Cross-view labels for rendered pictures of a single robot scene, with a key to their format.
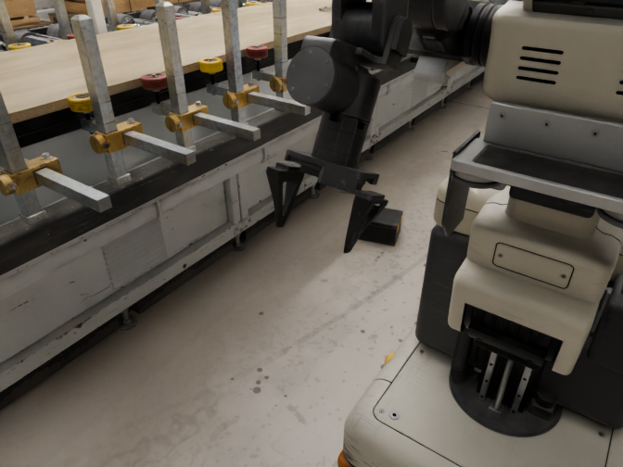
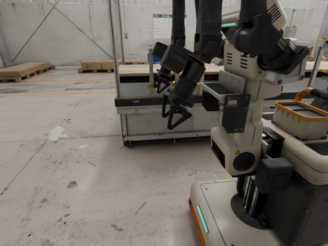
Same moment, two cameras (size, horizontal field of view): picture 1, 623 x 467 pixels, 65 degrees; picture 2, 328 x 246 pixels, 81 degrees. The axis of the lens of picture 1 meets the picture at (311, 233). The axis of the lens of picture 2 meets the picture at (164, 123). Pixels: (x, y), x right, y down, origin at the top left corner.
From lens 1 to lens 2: 0.78 m
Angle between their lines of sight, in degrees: 42
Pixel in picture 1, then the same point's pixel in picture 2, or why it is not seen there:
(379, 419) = (201, 186)
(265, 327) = (208, 162)
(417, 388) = (222, 188)
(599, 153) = (232, 85)
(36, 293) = (153, 120)
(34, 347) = (147, 134)
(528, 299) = (221, 138)
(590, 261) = not seen: hidden behind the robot
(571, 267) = not seen: hidden behind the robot
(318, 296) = not seen: hidden behind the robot
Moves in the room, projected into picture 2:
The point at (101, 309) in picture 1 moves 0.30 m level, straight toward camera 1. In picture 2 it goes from (167, 133) to (158, 146)
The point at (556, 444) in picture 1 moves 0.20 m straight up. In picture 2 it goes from (254, 233) to (262, 205)
